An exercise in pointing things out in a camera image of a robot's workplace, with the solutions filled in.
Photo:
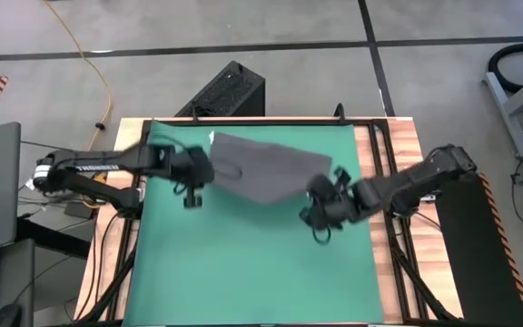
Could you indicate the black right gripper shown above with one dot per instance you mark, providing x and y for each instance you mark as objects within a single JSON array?
[{"x": 329, "y": 204}]

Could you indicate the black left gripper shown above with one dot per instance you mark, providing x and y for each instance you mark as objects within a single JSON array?
[{"x": 193, "y": 168}]

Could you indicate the grey towel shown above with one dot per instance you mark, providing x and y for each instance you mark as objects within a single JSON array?
[{"x": 266, "y": 168}]

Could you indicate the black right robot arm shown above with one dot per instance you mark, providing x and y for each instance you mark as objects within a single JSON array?
[{"x": 425, "y": 175}]

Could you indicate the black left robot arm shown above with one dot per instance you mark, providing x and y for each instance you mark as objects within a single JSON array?
[{"x": 107, "y": 161}]

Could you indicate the black clamp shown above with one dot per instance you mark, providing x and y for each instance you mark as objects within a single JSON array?
[
  {"x": 195, "y": 115},
  {"x": 339, "y": 112}
]

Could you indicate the black computer tower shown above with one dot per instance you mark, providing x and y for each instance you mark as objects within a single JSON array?
[{"x": 229, "y": 91}]

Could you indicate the green table mat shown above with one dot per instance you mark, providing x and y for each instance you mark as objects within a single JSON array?
[{"x": 243, "y": 272}]

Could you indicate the grey power adapter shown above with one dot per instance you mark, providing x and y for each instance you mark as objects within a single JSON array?
[{"x": 77, "y": 210}]

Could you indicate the black desk crossbar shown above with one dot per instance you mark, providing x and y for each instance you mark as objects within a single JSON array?
[{"x": 62, "y": 245}]

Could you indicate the grey metal stand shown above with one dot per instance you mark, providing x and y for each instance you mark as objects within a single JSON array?
[{"x": 509, "y": 115}]

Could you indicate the grey desk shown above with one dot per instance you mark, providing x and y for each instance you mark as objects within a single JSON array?
[{"x": 16, "y": 272}]

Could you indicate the black computer mouse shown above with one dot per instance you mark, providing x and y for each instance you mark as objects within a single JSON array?
[{"x": 7, "y": 317}]

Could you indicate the black aluminium table frame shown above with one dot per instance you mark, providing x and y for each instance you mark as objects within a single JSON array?
[{"x": 361, "y": 122}]

